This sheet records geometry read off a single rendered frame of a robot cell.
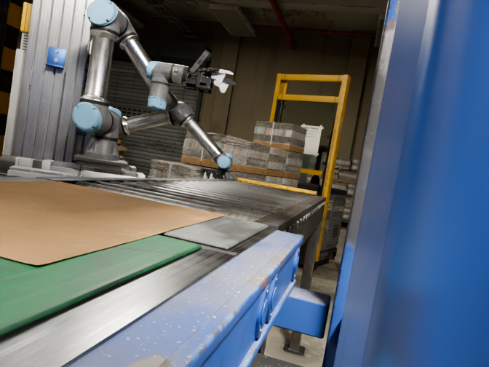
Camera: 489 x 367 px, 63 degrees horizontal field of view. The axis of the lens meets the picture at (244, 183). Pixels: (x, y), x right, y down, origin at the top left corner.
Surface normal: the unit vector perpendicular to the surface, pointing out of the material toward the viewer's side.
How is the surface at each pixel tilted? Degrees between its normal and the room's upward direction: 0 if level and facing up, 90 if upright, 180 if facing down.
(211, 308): 0
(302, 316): 90
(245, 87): 90
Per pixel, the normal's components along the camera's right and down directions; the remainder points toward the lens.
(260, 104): -0.26, 0.00
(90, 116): -0.12, 0.17
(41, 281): 0.16, -0.99
